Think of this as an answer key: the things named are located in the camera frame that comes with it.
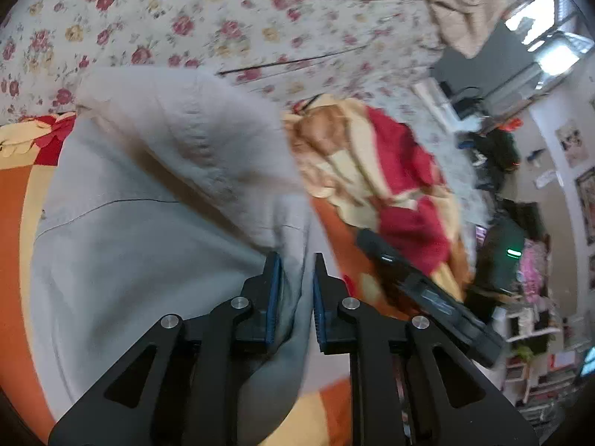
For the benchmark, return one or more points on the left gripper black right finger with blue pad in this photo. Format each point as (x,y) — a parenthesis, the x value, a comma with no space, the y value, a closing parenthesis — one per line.
(409,385)

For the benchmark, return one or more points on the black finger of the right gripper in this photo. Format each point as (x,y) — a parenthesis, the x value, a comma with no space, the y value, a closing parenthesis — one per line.
(478,340)

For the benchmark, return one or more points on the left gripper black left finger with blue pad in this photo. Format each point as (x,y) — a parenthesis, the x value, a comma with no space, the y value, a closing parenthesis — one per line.
(179,383)

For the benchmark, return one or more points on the light grey jacket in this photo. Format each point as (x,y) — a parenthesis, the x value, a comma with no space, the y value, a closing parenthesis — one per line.
(169,192)

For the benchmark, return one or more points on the white shelf with items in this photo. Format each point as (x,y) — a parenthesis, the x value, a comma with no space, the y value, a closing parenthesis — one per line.
(540,365)

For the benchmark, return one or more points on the orange red yellow blanket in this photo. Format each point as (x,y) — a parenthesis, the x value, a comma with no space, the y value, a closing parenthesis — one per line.
(362,169)

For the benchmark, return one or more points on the floral bed quilt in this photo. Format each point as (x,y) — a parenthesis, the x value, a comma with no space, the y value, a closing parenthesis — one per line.
(285,50)

